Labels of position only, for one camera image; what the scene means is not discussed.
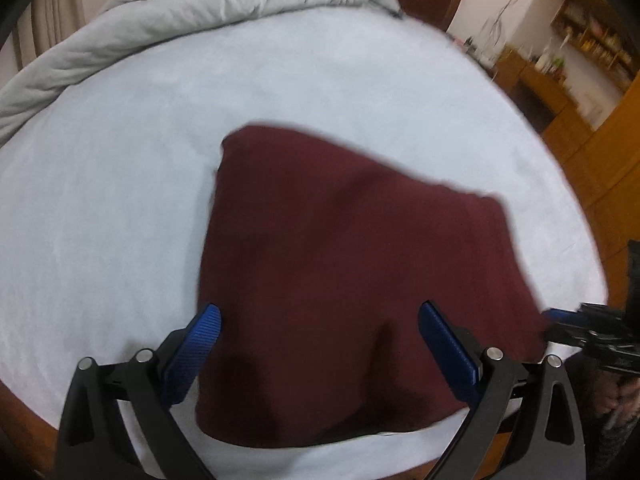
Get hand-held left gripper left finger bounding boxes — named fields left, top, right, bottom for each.
left=56, top=303, right=223, bottom=480

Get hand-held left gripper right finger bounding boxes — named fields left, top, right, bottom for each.
left=418, top=300, right=587, bottom=480

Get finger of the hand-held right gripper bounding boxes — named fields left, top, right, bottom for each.
left=544, top=326, right=588, bottom=350
left=542, top=309, right=587, bottom=325

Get maroon pants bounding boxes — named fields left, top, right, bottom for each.
left=194, top=122, right=548, bottom=448

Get person's right forearm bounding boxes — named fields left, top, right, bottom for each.
left=570, top=360, right=640, bottom=480

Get wooden desk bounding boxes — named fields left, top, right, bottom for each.
left=492, top=45, right=640, bottom=211

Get bed with pale blue sheet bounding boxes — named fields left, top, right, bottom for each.
left=0, top=0, right=611, bottom=480

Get grey comforter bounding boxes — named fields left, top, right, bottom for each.
left=0, top=0, right=403, bottom=148

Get beige curtain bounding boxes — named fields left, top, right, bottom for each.
left=12, top=0, right=86, bottom=72

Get wooden wall shelf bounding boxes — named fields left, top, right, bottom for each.
left=550, top=0, right=640, bottom=88

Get hanging thin cables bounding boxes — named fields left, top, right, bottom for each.
left=477, top=0, right=528, bottom=63

